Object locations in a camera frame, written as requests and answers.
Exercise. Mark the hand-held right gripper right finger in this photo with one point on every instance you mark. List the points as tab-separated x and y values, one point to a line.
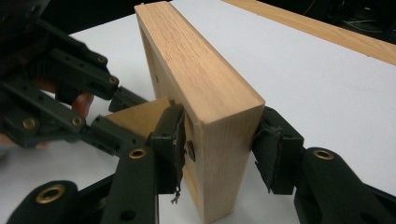
278	152

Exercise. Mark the light wooden block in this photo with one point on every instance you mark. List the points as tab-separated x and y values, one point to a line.
193	62

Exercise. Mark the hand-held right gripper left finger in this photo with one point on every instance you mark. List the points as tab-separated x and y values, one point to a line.
168	146

